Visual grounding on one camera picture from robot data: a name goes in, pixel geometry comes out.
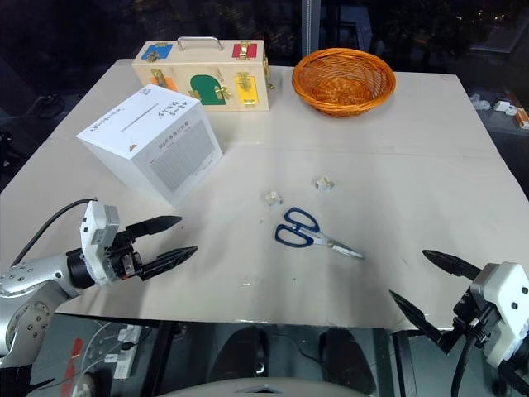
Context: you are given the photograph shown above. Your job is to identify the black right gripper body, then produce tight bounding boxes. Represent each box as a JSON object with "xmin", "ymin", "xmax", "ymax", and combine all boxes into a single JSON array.
[{"xmin": 451, "ymin": 287, "xmax": 503, "ymax": 347}]

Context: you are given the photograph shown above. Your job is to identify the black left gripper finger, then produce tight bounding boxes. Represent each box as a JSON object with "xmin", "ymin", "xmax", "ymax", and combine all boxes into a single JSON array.
[
  {"xmin": 137, "ymin": 246, "xmax": 199, "ymax": 284},
  {"xmin": 125, "ymin": 215, "xmax": 183, "ymax": 242}
]

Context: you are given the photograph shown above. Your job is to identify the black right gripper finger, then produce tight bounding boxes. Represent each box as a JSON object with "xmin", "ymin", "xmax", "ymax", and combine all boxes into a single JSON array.
[
  {"xmin": 388, "ymin": 289, "xmax": 461, "ymax": 356},
  {"xmin": 422, "ymin": 249, "xmax": 484, "ymax": 283}
]

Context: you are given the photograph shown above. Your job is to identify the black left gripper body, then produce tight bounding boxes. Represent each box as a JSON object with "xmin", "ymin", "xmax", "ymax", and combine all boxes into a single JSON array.
[{"xmin": 104, "ymin": 228, "xmax": 145, "ymax": 285}]

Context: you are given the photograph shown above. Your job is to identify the white cardboard box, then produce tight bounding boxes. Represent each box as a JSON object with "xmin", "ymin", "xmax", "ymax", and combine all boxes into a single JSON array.
[{"xmin": 75, "ymin": 84, "xmax": 225, "ymax": 208}]

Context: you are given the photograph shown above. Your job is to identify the black table leg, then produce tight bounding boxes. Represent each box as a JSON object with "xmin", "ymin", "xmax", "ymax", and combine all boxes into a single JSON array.
[
  {"xmin": 149, "ymin": 321, "xmax": 176, "ymax": 396},
  {"xmin": 391, "ymin": 329, "xmax": 419, "ymax": 397}
]

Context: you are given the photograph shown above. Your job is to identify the white power strip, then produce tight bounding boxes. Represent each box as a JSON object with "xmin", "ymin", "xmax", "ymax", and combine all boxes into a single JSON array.
[{"xmin": 107, "ymin": 324, "xmax": 142, "ymax": 380}]

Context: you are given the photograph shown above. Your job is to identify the grey robot torso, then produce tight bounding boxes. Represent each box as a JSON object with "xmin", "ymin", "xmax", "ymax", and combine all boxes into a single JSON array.
[{"xmin": 156, "ymin": 375, "xmax": 375, "ymax": 397}]

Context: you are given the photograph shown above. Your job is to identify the orange wicker basket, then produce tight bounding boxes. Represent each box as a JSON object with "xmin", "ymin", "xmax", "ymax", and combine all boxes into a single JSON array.
[{"xmin": 291, "ymin": 47, "xmax": 398, "ymax": 119}]

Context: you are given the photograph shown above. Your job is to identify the grey metal pole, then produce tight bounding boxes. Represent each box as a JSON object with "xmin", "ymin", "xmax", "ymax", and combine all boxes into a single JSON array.
[{"xmin": 301, "ymin": 0, "xmax": 322, "ymax": 66}]

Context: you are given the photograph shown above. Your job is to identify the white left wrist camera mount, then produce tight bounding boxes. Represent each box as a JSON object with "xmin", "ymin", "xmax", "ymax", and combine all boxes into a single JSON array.
[{"xmin": 79, "ymin": 200, "xmax": 122, "ymax": 287}]

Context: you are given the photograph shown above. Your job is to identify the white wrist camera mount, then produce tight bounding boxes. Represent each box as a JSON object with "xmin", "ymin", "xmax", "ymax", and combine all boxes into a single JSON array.
[
  {"xmin": 469, "ymin": 261, "xmax": 529, "ymax": 370},
  {"xmin": 79, "ymin": 200, "xmax": 122, "ymax": 287}
]

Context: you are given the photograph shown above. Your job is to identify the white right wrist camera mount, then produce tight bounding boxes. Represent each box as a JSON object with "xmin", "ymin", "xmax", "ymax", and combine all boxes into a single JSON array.
[{"xmin": 469, "ymin": 261, "xmax": 529, "ymax": 370}]

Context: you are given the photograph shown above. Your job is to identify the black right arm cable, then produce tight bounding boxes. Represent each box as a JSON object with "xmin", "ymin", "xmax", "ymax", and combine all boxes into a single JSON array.
[{"xmin": 450, "ymin": 333, "xmax": 481, "ymax": 397}]

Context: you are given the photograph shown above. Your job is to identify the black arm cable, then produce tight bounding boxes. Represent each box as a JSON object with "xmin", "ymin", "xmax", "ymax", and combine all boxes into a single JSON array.
[
  {"xmin": 11, "ymin": 198, "xmax": 99, "ymax": 267},
  {"xmin": 450, "ymin": 333, "xmax": 481, "ymax": 397}
]

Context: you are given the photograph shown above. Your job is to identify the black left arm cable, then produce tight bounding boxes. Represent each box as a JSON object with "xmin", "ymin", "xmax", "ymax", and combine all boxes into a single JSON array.
[{"xmin": 11, "ymin": 198, "xmax": 99, "ymax": 267}]

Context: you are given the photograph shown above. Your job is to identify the blue handled scissors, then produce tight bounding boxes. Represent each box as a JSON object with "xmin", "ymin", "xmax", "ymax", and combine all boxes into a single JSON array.
[{"xmin": 274, "ymin": 207, "xmax": 366, "ymax": 261}]

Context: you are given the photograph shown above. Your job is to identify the black coiled cable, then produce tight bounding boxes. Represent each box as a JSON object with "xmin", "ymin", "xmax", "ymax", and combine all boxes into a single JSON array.
[{"xmin": 37, "ymin": 93, "xmax": 66, "ymax": 120}]

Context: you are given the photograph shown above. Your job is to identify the wooden lock box with handle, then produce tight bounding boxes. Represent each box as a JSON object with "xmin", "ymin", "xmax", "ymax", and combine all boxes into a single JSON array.
[{"xmin": 131, "ymin": 36, "xmax": 277, "ymax": 114}]

